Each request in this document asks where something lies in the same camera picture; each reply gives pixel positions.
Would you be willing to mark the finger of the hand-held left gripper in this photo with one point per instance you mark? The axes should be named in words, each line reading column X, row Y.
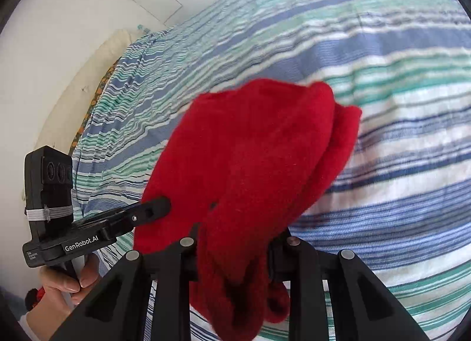
column 147, row 212

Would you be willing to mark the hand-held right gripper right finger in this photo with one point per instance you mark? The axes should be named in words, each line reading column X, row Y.
column 301, row 271

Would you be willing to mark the red sweater with white print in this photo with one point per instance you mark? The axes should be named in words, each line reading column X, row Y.
column 250, row 160

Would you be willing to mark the cream cushion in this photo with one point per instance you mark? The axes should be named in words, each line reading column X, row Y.
column 110, row 46

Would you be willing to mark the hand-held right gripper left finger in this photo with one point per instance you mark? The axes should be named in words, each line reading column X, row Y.
column 180, row 263

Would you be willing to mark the orange green patterned mattress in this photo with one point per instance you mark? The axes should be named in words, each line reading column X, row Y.
column 92, row 105

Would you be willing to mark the person's left hand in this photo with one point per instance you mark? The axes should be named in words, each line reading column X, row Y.
column 59, row 289

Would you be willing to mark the striped bed sheet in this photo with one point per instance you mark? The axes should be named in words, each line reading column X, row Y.
column 386, row 124

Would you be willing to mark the small red object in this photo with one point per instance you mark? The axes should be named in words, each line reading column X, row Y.
column 36, row 295

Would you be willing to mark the person's left forearm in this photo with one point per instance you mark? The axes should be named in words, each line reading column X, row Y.
column 40, row 322

